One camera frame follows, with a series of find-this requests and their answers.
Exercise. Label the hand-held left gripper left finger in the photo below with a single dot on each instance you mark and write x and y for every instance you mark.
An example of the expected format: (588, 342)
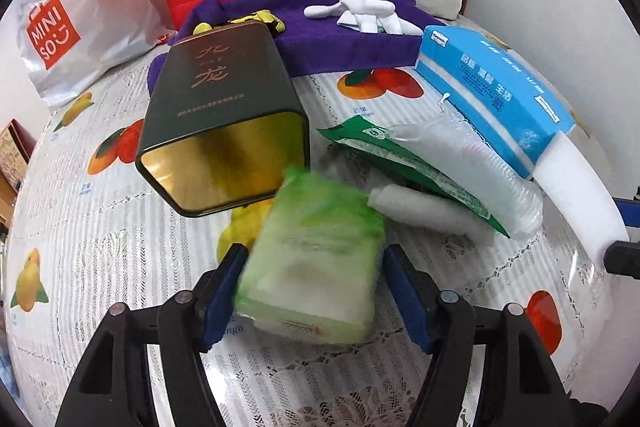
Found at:
(226, 289)

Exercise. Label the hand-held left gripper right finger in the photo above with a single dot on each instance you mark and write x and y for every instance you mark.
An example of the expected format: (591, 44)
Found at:
(404, 292)

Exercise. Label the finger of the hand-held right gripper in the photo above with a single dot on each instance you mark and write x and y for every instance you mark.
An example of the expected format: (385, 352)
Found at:
(624, 259)
(629, 209)

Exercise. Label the white foam sheet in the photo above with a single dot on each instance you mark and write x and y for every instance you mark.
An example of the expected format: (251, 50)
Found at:
(585, 192)

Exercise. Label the green tissue pack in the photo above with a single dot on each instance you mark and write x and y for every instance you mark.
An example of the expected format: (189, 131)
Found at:
(310, 267)

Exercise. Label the purple fabric tray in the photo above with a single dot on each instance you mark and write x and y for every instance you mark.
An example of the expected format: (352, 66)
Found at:
(320, 42)

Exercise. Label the green plastic packet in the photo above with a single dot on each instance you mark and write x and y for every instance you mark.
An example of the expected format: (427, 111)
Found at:
(395, 157)

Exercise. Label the clear plastic cup stack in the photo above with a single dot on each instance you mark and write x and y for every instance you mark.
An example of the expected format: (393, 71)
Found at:
(495, 187)

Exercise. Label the dark green tin box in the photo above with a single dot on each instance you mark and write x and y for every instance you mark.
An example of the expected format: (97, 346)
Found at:
(210, 107)

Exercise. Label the blue tissue pack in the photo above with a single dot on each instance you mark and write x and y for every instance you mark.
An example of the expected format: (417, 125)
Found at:
(480, 82)

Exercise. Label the small yellow wrapper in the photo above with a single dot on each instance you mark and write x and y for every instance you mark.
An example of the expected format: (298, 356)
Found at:
(202, 28)

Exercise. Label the white gloves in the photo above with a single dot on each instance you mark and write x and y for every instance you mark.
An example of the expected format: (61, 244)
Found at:
(365, 9)

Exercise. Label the white plastic shopping bag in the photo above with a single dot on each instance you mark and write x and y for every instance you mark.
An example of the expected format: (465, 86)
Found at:
(100, 12)

